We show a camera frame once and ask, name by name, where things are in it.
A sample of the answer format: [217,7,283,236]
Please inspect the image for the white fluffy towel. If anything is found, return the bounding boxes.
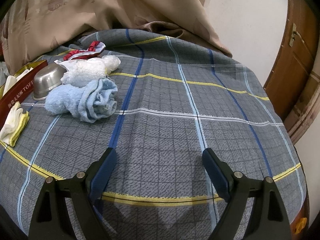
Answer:
[60,55,121,85]

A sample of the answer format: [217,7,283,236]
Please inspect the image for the stainless steel bowl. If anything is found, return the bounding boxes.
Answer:
[32,63,67,100]

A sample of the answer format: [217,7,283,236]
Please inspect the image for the red gift box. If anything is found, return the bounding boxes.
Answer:
[0,60,48,128]

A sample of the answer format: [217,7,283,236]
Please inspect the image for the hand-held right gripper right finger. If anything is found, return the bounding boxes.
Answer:
[202,147,292,240]

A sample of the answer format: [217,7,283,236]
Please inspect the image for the light blue ribbed cloth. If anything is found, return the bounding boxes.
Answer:
[71,78,118,123]

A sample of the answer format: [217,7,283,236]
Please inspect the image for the cream white cloth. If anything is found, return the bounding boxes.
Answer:
[0,66,34,95]

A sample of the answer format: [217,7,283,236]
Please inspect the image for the white and yellow cloth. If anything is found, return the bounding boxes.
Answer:
[0,102,30,147]

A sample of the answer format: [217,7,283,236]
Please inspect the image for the beige printed curtain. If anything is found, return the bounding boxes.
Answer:
[0,0,233,74]

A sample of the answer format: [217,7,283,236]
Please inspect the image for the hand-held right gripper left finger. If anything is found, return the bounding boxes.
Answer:
[28,147,117,240]

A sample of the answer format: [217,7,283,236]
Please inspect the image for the red trimmed white cloth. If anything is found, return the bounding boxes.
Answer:
[54,41,106,72]

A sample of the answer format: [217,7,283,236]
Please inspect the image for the brass door latch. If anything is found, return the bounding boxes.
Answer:
[289,23,304,47]

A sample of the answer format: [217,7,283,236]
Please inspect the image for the brown wooden door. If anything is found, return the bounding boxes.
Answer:
[262,0,320,145]

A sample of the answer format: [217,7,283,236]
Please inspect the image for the grey plaid bed sheet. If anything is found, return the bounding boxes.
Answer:
[0,29,308,240]

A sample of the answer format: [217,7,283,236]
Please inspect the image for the orange plastic piece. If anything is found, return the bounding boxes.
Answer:
[295,217,307,234]

